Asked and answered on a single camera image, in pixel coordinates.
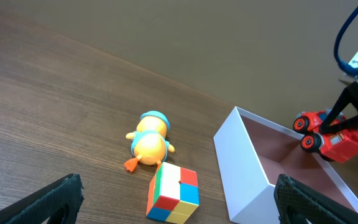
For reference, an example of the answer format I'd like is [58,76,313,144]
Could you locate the yellow duck toy blue hat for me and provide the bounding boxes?
[124,111,175,172]

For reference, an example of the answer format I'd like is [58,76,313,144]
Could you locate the colourful puzzle cube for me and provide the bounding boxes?
[146,162,200,223]

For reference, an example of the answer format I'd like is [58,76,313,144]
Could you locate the blue right cable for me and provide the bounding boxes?
[333,0,358,77]

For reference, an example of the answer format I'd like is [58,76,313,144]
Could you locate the red toy fire truck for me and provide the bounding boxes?
[293,109,358,163]

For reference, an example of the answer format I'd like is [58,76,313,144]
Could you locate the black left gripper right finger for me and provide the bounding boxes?
[273,174,358,224]

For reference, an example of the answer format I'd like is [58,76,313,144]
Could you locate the white box pink inside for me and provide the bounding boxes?
[213,107,358,224]

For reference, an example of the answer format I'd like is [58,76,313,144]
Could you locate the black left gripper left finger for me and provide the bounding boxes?
[0,174,84,224]

